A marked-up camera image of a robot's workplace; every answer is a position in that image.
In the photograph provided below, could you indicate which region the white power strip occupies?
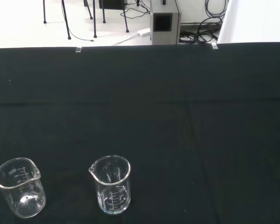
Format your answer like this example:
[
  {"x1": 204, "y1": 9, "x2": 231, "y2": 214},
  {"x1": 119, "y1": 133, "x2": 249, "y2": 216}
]
[{"x1": 137, "y1": 28, "x2": 151, "y2": 37}]

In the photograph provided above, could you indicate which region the thin black floor cable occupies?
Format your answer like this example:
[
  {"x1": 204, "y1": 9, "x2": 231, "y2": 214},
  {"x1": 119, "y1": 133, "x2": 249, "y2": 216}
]
[{"x1": 67, "y1": 25, "x2": 95, "y2": 42}]

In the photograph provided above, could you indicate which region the black bench cloth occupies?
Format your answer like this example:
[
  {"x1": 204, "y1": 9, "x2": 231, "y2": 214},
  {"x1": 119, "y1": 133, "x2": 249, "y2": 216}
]
[{"x1": 0, "y1": 42, "x2": 280, "y2": 224}]

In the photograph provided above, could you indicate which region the black tripod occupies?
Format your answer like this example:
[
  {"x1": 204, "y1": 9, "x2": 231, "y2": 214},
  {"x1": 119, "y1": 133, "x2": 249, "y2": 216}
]
[
  {"x1": 92, "y1": 0, "x2": 130, "y2": 38},
  {"x1": 42, "y1": 0, "x2": 94, "y2": 39}
]

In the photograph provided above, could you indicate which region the black floor cable bundle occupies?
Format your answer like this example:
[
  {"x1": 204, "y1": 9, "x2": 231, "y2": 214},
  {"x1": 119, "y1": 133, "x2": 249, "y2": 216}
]
[{"x1": 179, "y1": 0, "x2": 230, "y2": 45}]

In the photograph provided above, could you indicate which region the white power strip cable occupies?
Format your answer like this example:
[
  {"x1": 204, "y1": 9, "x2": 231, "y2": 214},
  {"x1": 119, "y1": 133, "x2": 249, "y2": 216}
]
[{"x1": 111, "y1": 34, "x2": 140, "y2": 46}]

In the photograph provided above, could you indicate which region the grey metal cabinet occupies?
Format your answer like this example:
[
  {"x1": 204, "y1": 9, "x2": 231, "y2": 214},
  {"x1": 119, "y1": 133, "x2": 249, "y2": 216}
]
[{"x1": 150, "y1": 0, "x2": 182, "y2": 45}]

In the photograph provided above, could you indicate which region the white panel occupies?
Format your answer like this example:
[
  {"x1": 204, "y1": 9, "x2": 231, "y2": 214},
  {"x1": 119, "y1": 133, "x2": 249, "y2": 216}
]
[{"x1": 217, "y1": 0, "x2": 280, "y2": 44}]

